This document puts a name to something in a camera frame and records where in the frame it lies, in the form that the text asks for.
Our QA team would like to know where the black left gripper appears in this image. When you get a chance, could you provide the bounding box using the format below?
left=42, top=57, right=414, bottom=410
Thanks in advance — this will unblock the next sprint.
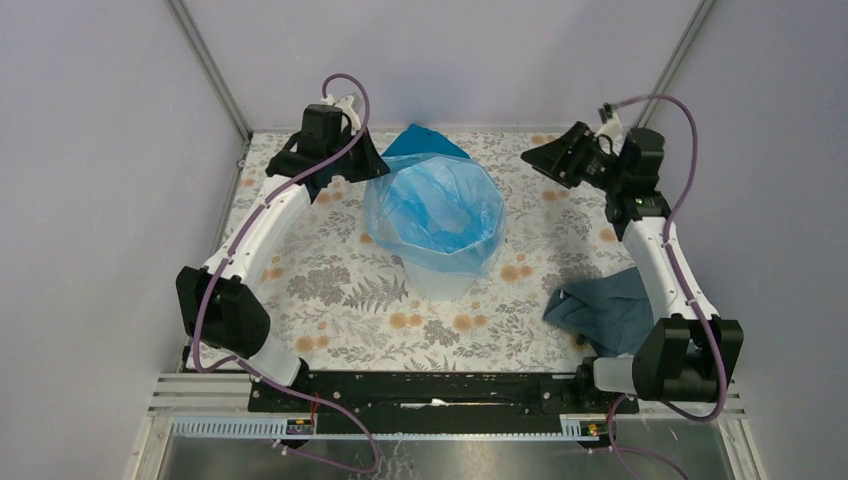
left=327, top=124, right=391, bottom=183

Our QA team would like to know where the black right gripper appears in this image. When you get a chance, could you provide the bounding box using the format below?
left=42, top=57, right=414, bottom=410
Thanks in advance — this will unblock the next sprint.
left=518, top=122, right=624, bottom=194

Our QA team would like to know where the blue plastic trash bag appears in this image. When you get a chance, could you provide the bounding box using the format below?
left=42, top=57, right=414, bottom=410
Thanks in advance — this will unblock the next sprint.
left=363, top=152, right=507, bottom=277

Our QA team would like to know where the white plastic trash bin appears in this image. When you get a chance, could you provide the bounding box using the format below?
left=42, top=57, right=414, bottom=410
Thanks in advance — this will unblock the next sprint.
left=403, top=260, right=477, bottom=302

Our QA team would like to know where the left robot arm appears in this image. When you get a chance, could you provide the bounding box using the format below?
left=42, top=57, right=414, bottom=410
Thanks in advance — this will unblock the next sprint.
left=176, top=94, right=389, bottom=411

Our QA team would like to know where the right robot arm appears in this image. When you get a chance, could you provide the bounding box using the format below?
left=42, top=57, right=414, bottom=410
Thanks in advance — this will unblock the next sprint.
left=520, top=122, right=744, bottom=412

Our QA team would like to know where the bright blue folded cloth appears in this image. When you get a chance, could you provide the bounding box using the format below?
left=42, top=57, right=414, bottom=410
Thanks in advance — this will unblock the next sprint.
left=383, top=124, right=471, bottom=159

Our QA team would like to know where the floral patterned table mat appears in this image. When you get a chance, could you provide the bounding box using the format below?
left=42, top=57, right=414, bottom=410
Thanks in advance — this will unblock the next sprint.
left=255, top=132, right=633, bottom=372

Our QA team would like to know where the grey-blue crumpled cloth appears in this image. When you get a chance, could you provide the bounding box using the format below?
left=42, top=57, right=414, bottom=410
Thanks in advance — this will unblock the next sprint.
left=543, top=267, right=655, bottom=357

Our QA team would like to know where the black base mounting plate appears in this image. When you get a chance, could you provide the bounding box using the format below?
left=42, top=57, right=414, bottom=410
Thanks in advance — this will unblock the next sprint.
left=248, top=370, right=618, bottom=422

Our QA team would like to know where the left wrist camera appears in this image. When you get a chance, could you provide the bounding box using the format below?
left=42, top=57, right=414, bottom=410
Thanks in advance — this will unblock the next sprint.
left=321, top=93, right=362, bottom=135

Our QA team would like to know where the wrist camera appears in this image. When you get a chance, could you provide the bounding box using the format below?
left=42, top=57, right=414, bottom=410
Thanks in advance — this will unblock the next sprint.
left=595, top=103, right=624, bottom=140
left=321, top=93, right=362, bottom=135

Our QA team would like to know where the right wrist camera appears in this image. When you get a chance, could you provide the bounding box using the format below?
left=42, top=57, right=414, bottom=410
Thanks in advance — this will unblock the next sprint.
left=595, top=103, right=624, bottom=140

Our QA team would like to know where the aluminium rail front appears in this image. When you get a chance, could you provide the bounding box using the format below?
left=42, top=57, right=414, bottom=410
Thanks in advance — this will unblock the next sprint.
left=174, top=410, right=608, bottom=442

